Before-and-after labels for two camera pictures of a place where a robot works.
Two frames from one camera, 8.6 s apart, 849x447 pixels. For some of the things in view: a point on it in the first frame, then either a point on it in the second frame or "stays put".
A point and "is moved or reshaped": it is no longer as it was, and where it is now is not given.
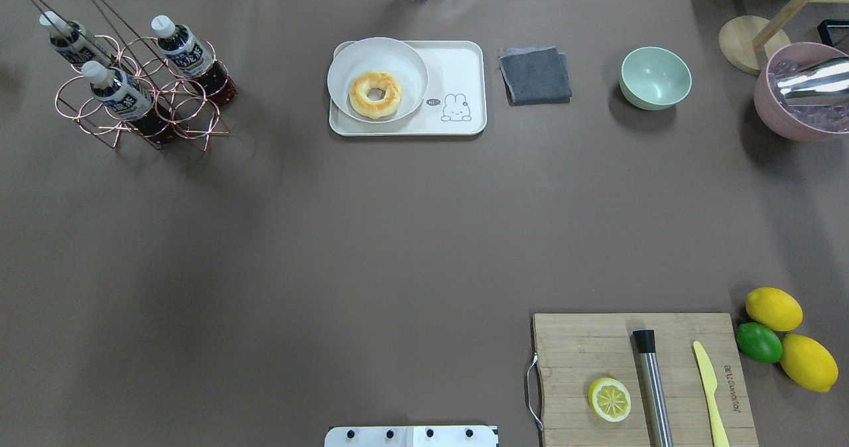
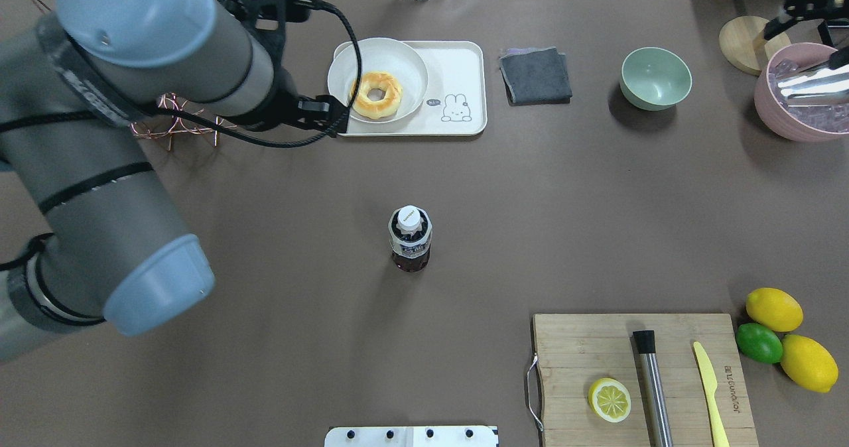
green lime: (759, 343) stays put
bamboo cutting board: (576, 350) stays put
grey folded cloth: (534, 75) stays put
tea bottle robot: (128, 99) is moved or reshaped
